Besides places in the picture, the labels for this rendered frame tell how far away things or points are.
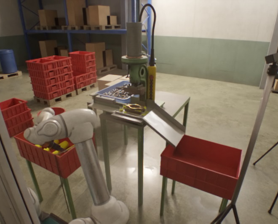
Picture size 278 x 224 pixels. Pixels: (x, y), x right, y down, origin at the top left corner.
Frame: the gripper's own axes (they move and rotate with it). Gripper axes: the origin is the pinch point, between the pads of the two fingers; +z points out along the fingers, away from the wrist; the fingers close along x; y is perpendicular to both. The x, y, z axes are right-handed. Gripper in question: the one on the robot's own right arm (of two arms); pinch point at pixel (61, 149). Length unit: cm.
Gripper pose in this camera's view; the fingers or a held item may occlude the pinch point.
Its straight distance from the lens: 184.6
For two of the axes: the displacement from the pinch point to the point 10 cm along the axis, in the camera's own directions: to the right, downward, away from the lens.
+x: 8.4, 2.3, -4.9
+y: -4.2, 8.6, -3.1
